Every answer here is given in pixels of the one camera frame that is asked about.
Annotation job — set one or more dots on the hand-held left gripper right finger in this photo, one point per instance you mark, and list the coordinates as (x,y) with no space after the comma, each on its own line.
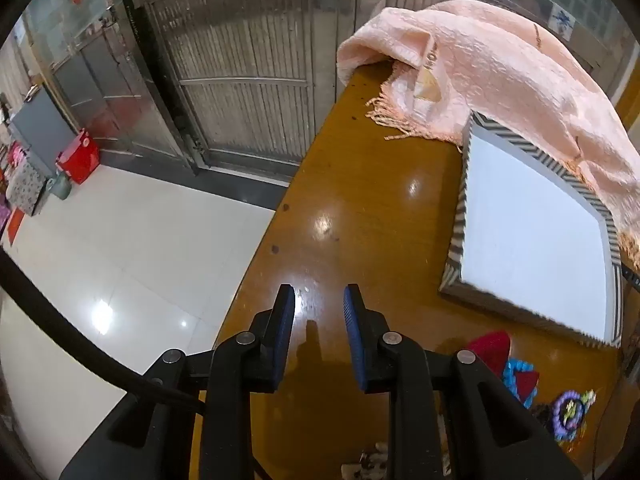
(353,331)

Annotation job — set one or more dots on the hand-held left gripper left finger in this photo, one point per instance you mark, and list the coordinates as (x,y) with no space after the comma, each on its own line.
(283,330)

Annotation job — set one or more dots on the leopard bow brown scrunchie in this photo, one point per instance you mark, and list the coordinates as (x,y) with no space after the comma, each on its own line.
(361,469)

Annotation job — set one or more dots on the red glitter hair bow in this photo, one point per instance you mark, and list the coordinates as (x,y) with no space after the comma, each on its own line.
(490,352)

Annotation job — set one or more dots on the striped shallow box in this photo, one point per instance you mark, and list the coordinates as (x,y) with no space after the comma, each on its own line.
(535,220)

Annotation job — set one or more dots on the green jar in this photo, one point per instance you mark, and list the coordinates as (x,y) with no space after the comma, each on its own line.
(60,187)

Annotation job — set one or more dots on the red box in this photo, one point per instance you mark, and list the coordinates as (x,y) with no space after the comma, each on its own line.
(79,157)

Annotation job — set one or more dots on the grey patterned box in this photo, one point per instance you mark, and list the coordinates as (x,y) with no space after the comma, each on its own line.
(29,190)

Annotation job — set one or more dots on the pink fringed scarf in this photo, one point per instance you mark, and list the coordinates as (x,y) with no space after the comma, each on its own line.
(500,60)

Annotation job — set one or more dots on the grey board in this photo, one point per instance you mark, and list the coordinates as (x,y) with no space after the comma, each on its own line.
(42,125)

